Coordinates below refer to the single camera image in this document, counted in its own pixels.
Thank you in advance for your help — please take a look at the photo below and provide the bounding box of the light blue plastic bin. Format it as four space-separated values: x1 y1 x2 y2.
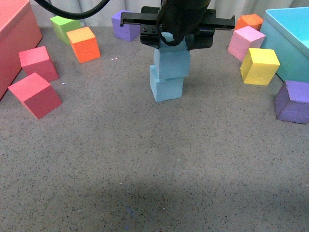
260 7 309 82

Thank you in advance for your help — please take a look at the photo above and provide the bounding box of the light blue foam cube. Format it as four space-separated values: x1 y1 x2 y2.
154 39 190 79
150 65 184 102

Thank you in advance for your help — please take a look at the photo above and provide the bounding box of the orange foam cube by bin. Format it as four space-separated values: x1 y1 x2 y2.
235 14 263 31

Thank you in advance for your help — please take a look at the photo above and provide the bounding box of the purple foam cube far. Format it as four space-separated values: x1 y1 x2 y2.
111 10 140 42

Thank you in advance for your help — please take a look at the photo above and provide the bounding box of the orange foam cube left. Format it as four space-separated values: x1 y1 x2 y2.
67 27 100 63

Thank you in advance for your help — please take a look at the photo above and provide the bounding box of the pink foam cube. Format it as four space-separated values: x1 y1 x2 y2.
227 26 266 61

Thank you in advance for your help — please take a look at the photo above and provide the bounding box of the red foam cube front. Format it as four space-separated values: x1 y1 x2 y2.
8 73 62 119

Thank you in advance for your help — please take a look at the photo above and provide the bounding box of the red plastic bin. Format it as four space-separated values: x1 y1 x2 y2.
0 0 42 97

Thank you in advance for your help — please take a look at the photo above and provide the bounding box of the green foam cube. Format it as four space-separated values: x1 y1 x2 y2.
50 16 82 45

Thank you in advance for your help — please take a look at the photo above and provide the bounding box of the red foam cube rear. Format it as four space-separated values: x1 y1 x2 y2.
19 46 59 82

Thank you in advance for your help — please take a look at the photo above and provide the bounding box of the purple foam cube near bin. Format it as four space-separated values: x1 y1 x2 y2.
274 80 309 124

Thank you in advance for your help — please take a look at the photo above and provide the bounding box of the yellow foam cube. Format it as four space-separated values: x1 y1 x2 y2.
240 48 280 86

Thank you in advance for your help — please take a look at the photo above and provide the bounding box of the black cable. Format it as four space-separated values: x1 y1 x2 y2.
33 0 111 20

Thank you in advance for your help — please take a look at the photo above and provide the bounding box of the red foam cube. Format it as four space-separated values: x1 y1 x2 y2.
19 46 59 82
8 73 62 119

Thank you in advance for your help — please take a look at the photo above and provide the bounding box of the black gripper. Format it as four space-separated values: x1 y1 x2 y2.
120 0 236 50

